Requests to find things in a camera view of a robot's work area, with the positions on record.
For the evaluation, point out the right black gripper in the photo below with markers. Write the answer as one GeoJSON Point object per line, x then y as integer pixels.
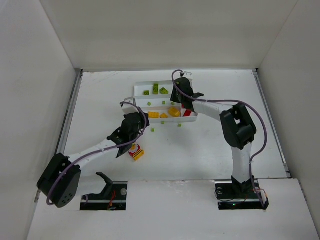
{"type": "Point", "coordinates": [178, 93]}

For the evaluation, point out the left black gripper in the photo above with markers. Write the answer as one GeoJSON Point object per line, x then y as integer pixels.
{"type": "Point", "coordinates": [136, 121]}

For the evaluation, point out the green sloped lego brick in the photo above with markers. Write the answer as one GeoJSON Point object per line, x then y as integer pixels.
{"type": "Point", "coordinates": [164, 91]}

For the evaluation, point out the red lego brick large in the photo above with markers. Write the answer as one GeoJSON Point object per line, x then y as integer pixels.
{"type": "Point", "coordinates": [187, 113]}

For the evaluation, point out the yellow lego brick large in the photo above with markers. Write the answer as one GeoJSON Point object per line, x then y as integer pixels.
{"type": "Point", "coordinates": [174, 112]}

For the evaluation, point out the small yellow lego brick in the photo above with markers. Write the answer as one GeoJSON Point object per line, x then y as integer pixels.
{"type": "Point", "coordinates": [163, 115]}

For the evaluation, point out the green square lego brick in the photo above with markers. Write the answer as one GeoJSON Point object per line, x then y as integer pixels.
{"type": "Point", "coordinates": [146, 93]}

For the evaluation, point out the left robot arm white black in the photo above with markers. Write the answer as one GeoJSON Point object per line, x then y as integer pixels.
{"type": "Point", "coordinates": [61, 178]}

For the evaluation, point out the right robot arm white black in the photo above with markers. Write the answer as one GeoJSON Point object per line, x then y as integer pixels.
{"type": "Point", "coordinates": [237, 126]}

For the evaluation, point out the red white flower lego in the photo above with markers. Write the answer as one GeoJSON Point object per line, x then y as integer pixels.
{"type": "Point", "coordinates": [134, 149]}

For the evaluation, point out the white divided sorting tray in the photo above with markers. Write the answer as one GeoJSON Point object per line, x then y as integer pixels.
{"type": "Point", "coordinates": [160, 103]}

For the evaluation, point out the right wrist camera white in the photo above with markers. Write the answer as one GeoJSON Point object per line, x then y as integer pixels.
{"type": "Point", "coordinates": [186, 74]}

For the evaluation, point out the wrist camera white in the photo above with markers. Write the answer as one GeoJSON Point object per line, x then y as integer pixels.
{"type": "Point", "coordinates": [186, 74]}
{"type": "Point", "coordinates": [128, 106]}

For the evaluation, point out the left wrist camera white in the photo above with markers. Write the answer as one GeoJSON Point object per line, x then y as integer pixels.
{"type": "Point", "coordinates": [128, 106]}

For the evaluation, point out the left aluminium rail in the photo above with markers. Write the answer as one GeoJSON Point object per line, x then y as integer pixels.
{"type": "Point", "coordinates": [67, 121]}

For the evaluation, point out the aluminium rail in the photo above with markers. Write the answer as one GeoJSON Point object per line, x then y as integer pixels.
{"type": "Point", "coordinates": [270, 119]}
{"type": "Point", "coordinates": [67, 121]}

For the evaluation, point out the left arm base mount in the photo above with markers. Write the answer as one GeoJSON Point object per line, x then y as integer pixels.
{"type": "Point", "coordinates": [113, 196]}

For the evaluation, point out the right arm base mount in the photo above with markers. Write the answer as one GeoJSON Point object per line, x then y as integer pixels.
{"type": "Point", "coordinates": [253, 198]}

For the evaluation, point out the right aluminium rail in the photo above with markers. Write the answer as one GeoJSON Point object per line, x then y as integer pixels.
{"type": "Point", "coordinates": [270, 119]}

